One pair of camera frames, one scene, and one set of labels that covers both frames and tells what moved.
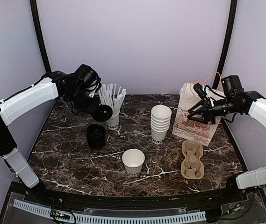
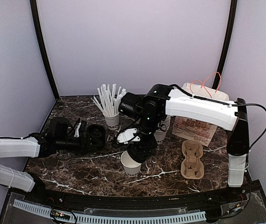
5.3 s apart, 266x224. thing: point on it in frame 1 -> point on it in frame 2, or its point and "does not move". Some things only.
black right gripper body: (230, 107) -> (151, 143)
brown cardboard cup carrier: (192, 167) does not move
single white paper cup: (133, 159) does not move
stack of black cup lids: (96, 134) does not move
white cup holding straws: (113, 123) does not move
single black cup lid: (102, 113) -> (138, 152)
